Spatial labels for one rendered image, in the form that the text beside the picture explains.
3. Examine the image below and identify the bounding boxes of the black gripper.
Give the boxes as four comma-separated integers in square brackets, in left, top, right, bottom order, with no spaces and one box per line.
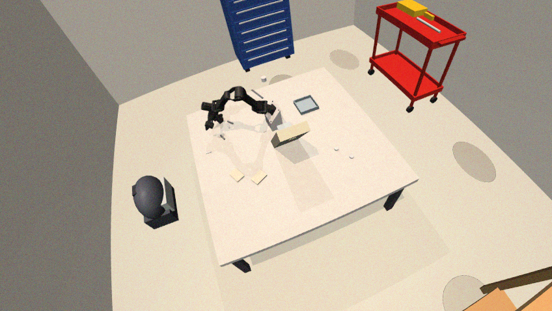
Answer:
[204,111,218,131]

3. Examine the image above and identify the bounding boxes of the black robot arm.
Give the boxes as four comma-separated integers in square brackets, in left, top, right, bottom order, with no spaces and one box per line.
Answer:
[200,86,276,124]

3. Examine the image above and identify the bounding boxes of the grey flat panel with round hole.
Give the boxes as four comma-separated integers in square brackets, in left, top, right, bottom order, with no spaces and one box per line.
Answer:
[271,120,311,148]

